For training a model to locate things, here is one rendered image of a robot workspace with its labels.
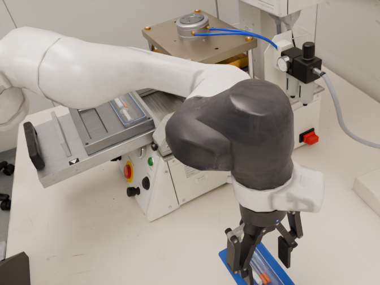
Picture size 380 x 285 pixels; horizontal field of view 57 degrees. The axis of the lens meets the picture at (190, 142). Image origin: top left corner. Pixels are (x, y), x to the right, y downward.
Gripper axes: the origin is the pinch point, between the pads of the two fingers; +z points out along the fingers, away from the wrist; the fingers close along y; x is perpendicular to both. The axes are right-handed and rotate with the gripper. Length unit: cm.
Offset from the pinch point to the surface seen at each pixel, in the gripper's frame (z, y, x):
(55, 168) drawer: -14.4, 30.2, -34.7
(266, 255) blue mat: 7.8, -3.8, -5.6
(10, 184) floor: 82, 81, -170
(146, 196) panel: 2.3, 14.1, -31.9
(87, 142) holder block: -16.9, 21.7, -35.7
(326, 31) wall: -4, -70, -64
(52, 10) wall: -6, 14, -187
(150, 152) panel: -7.9, 9.3, -34.8
